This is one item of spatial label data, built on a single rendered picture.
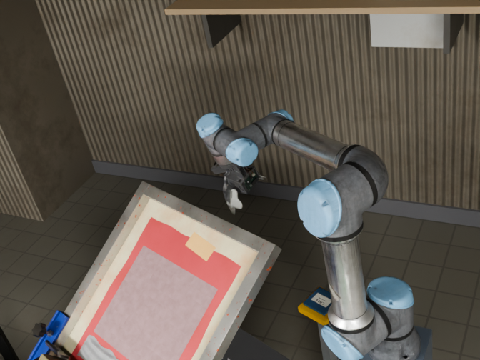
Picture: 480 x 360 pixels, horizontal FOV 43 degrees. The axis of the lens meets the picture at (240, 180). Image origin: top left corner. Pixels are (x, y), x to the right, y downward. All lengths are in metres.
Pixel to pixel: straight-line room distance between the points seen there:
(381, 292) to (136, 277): 0.74
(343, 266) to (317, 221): 0.15
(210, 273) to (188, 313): 0.12
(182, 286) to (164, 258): 0.13
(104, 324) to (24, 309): 2.31
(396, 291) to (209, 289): 0.51
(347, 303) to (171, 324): 0.53
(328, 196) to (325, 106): 2.59
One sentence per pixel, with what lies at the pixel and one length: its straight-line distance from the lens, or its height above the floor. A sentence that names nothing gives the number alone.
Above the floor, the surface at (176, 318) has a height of 1.37.
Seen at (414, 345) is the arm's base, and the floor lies 1.24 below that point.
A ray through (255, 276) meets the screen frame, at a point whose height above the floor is 1.51.
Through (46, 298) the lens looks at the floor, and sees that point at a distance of 4.25.
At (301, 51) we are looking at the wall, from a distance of 3.77.
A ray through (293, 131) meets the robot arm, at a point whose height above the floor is 1.81.
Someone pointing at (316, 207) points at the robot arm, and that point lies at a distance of 1.33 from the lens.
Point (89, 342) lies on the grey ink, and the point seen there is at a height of 1.26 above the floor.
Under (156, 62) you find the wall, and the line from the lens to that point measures 4.33.
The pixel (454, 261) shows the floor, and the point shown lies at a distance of 3.87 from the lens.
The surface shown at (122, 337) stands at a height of 1.30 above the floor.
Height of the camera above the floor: 2.62
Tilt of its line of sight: 34 degrees down
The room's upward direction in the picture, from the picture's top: 12 degrees counter-clockwise
